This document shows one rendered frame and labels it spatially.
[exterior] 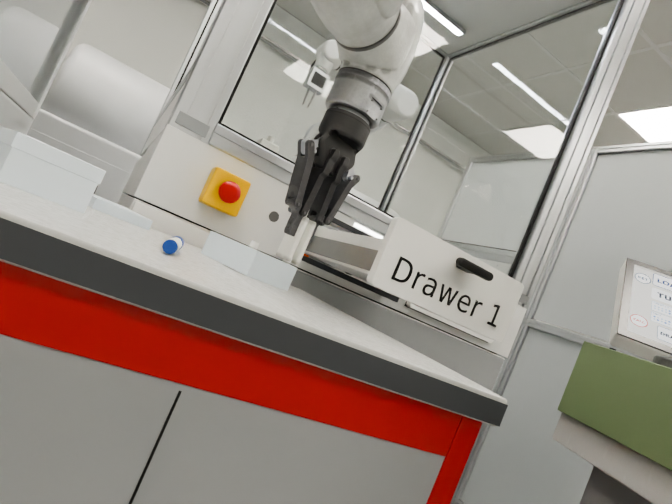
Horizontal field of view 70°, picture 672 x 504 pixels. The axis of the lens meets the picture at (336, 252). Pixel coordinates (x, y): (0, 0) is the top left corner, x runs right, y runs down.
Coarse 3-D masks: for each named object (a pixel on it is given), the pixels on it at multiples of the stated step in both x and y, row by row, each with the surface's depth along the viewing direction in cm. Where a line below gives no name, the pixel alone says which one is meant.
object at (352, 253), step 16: (320, 240) 96; (336, 240) 90; (352, 240) 85; (368, 240) 80; (320, 256) 93; (336, 256) 87; (352, 256) 82; (368, 256) 77; (352, 272) 95; (368, 272) 76
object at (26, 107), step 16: (80, 16) 156; (64, 48) 155; (0, 64) 102; (0, 80) 106; (16, 80) 118; (48, 80) 154; (0, 96) 112; (16, 96) 125; (32, 96) 142; (0, 112) 117; (16, 112) 132; (32, 112) 151; (16, 128) 140
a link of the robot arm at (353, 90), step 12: (348, 72) 70; (360, 72) 70; (336, 84) 71; (348, 84) 70; (360, 84) 70; (372, 84) 70; (384, 84) 71; (336, 96) 70; (348, 96) 70; (360, 96) 69; (372, 96) 70; (384, 96) 71; (348, 108) 71; (360, 108) 70; (372, 108) 71; (384, 108) 73; (372, 120) 72
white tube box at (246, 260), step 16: (208, 240) 74; (224, 240) 71; (208, 256) 72; (224, 256) 70; (240, 256) 68; (256, 256) 66; (240, 272) 67; (256, 272) 67; (272, 272) 69; (288, 272) 71; (288, 288) 72
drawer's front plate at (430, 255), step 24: (384, 240) 72; (408, 240) 72; (432, 240) 74; (384, 264) 71; (408, 264) 73; (432, 264) 75; (480, 264) 79; (384, 288) 71; (408, 288) 73; (432, 288) 75; (456, 288) 77; (480, 288) 79; (504, 288) 82; (432, 312) 76; (456, 312) 78; (480, 312) 80; (504, 312) 82
